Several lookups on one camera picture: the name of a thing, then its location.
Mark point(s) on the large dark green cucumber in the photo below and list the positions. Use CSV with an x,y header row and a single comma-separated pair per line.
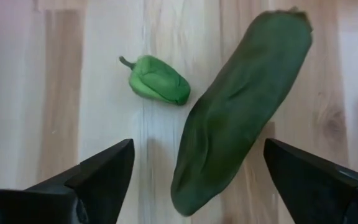
x,y
238,109

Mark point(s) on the green bell pepper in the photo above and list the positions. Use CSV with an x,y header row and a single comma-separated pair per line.
x,y
157,81

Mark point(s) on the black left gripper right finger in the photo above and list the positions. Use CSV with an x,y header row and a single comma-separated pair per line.
x,y
315,193

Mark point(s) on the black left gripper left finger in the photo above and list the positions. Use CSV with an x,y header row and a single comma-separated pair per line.
x,y
98,186

